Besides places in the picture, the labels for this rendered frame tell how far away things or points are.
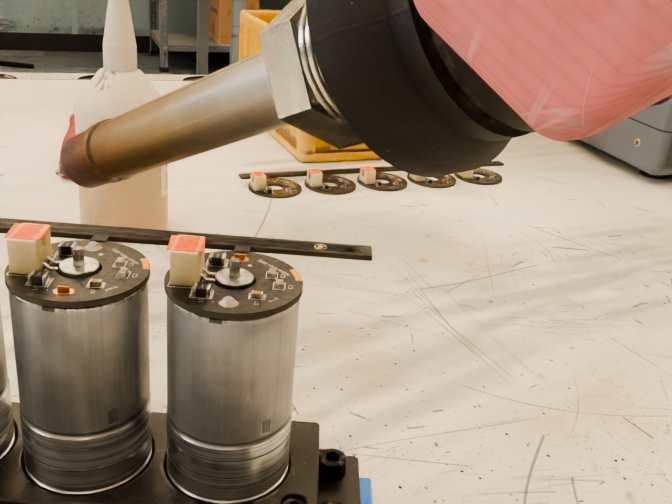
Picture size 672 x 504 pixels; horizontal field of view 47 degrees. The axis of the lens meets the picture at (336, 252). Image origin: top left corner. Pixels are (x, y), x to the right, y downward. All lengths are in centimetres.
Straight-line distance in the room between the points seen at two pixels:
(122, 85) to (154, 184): 4
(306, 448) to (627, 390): 12
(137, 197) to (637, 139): 27
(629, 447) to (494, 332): 6
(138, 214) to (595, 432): 18
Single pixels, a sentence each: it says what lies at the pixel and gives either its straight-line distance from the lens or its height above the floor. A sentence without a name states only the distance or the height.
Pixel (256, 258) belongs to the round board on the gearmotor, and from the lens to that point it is 15.
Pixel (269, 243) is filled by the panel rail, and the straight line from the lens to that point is 16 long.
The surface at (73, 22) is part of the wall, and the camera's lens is 455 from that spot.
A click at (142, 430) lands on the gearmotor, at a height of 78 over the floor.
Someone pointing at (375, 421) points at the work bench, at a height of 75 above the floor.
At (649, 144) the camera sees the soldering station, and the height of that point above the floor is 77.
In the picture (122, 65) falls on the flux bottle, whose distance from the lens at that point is 30.
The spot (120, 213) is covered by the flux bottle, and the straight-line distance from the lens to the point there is 30.
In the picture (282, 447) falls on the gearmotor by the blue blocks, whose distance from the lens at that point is 16.
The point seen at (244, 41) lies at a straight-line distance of 50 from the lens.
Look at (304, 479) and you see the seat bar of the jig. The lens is 16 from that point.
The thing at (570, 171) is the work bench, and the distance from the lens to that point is 45.
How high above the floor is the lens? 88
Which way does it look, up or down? 24 degrees down
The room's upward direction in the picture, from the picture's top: 5 degrees clockwise
